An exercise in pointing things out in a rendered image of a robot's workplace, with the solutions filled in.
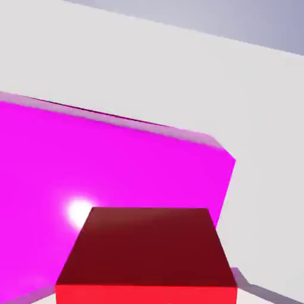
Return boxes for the small red cube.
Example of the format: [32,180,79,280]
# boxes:
[55,206,238,304]

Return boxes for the large magenta box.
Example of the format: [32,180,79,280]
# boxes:
[0,91,237,304]

